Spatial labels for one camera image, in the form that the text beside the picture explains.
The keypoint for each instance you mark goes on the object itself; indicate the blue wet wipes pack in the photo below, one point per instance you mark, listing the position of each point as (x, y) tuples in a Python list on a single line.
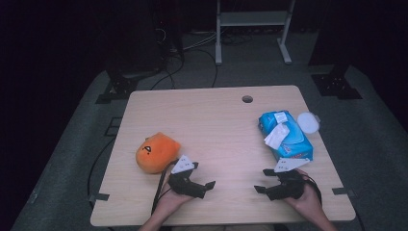
[(301, 146)]

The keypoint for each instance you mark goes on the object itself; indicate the white metal stand frame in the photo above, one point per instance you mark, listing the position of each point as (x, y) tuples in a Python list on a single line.
[(253, 18)]

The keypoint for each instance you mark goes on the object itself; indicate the black tape strip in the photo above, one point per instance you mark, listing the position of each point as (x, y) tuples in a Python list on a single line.
[(100, 196), (343, 191)]

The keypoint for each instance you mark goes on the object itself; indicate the white wet wipe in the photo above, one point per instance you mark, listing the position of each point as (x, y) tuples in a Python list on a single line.
[(276, 136)]

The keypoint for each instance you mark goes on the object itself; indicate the white round lid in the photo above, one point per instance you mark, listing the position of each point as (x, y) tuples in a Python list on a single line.
[(308, 122)]

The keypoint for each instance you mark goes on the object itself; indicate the person's right hand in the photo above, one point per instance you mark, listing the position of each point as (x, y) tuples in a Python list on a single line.
[(304, 202)]

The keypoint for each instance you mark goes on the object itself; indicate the person's left hand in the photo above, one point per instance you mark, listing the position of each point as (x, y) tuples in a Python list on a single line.
[(173, 200)]

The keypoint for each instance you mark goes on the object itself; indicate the black stand base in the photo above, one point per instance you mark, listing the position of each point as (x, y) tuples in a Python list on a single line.
[(336, 86), (118, 88)]

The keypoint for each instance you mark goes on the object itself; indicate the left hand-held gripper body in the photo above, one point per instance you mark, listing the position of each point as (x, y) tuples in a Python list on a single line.
[(187, 187)]

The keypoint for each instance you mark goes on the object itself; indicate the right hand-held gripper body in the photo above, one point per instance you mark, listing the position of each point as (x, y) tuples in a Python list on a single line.
[(285, 189)]

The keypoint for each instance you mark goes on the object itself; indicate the orange plush toy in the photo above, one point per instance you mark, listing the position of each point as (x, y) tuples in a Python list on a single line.
[(157, 154)]

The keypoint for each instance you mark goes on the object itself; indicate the black tape floor outline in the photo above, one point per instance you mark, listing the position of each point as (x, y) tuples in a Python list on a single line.
[(113, 126)]

